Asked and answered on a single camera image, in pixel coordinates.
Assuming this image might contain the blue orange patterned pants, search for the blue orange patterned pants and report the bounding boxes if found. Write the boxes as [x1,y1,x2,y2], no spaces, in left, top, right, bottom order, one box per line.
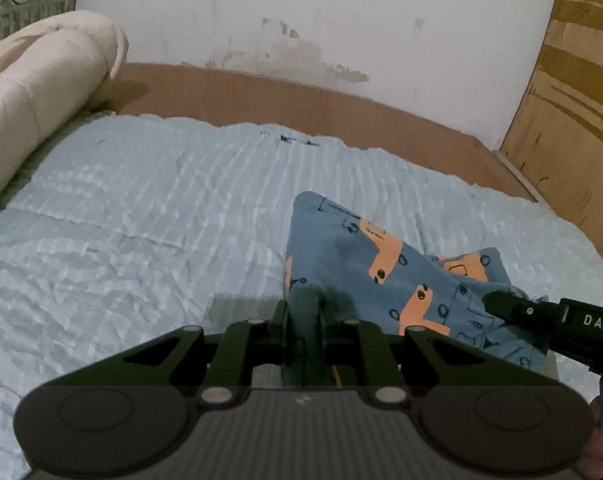
[284,192,547,372]

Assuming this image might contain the person's right hand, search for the person's right hand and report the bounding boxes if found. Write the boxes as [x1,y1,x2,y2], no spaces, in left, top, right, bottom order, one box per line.
[576,394,603,480]

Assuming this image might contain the light blue bed quilt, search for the light blue bed quilt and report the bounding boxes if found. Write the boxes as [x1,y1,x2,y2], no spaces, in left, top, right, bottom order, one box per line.
[0,115,603,479]

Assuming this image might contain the wooden wardrobe panel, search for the wooden wardrobe panel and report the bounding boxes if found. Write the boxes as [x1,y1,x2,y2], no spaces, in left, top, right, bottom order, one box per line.
[501,0,603,258]

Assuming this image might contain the rolled cream comforter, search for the rolled cream comforter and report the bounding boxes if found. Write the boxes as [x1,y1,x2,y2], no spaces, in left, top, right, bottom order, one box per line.
[0,11,129,193]

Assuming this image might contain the brown bed frame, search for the brown bed frame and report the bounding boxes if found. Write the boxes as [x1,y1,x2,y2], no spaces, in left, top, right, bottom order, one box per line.
[102,63,531,198]

